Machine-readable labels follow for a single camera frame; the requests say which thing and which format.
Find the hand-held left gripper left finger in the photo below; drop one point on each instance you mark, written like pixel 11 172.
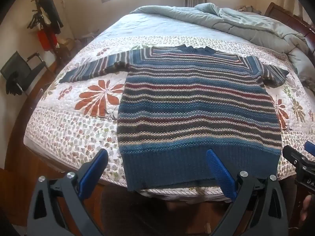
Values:
pixel 94 169

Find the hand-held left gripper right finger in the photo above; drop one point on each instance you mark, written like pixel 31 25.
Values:
pixel 221 174

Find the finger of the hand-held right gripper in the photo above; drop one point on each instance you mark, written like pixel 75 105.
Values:
pixel 295 157
pixel 310 148

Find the blue striped knit sweater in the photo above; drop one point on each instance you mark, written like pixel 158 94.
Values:
pixel 196 103

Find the person's right hand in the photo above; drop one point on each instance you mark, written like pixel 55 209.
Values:
pixel 307 209

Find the bed with floral quilt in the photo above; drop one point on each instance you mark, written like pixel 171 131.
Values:
pixel 73 132

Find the person's dark pants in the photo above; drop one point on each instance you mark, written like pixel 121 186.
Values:
pixel 152 216

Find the black gloves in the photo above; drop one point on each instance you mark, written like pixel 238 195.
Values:
pixel 13 84

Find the wooden coat rack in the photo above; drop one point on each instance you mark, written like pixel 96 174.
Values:
pixel 56 51

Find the black chair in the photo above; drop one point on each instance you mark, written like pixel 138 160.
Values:
pixel 18 66

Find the red bag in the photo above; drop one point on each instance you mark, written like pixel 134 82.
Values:
pixel 46 39

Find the wooden headboard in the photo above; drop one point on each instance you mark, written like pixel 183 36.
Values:
pixel 278 12

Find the grey comforter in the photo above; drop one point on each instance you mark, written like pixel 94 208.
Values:
pixel 233 19

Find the dark patterned cloth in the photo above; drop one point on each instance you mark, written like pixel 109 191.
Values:
pixel 247 9

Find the black hanging coat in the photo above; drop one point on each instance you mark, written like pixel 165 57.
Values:
pixel 53 12

